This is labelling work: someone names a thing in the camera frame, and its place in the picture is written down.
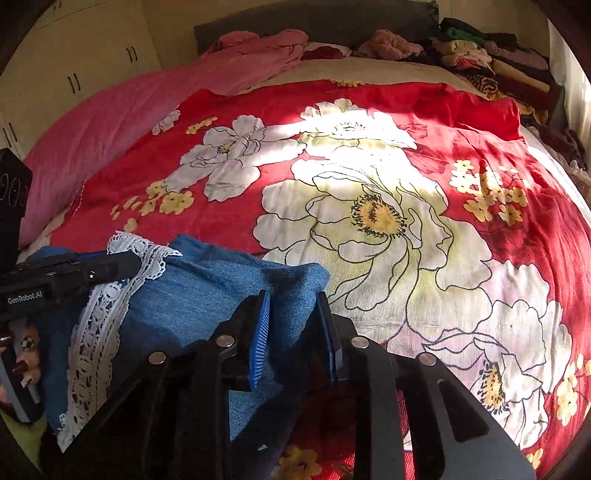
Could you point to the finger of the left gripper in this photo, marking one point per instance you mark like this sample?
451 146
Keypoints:
77 270

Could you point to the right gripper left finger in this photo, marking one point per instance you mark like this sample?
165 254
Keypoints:
170 418

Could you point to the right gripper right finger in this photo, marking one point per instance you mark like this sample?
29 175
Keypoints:
452 435

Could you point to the blue denim pants lace trim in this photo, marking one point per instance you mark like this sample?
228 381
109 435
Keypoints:
91 343

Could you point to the hand with painted nails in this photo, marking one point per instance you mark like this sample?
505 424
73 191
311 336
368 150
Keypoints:
27 367

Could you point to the red floral quilt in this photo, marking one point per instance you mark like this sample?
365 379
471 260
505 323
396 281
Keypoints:
440 231

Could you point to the cream wardrobe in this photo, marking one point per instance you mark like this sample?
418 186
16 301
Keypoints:
74 50

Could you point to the pink blanket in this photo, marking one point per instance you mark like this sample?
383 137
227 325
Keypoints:
103 127

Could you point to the dark purple clothes pile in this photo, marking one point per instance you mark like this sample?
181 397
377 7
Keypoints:
567 149

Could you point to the pink crumpled garment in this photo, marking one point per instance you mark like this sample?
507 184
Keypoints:
387 45

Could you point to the stack of folded clothes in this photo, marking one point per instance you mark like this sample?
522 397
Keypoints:
498 66

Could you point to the grey upholstered headboard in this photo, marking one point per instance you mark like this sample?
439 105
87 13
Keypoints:
347 23

